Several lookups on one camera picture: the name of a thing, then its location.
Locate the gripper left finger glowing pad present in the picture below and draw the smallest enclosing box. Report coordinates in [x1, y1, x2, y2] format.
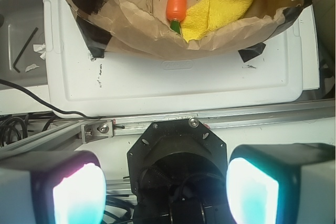
[1, 151, 107, 223]

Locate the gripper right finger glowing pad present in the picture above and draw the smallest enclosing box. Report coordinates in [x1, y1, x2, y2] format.
[226, 143, 335, 223]

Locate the yellow microfiber cloth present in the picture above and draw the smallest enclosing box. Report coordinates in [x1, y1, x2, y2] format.
[181, 0, 254, 42]

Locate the black hex key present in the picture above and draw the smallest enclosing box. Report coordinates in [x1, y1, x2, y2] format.
[12, 27, 38, 73]

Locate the brown paper bag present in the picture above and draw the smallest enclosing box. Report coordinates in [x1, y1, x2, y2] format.
[65, 0, 312, 61]

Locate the orange toy carrot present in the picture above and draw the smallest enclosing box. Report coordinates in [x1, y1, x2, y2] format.
[166, 0, 187, 35]

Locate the aluminium extrusion rail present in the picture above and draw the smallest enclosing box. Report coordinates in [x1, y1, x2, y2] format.
[1, 99, 335, 157]

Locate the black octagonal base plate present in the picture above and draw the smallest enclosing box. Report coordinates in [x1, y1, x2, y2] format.
[127, 129, 231, 223]

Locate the black cable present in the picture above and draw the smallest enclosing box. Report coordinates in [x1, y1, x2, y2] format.
[0, 79, 100, 120]

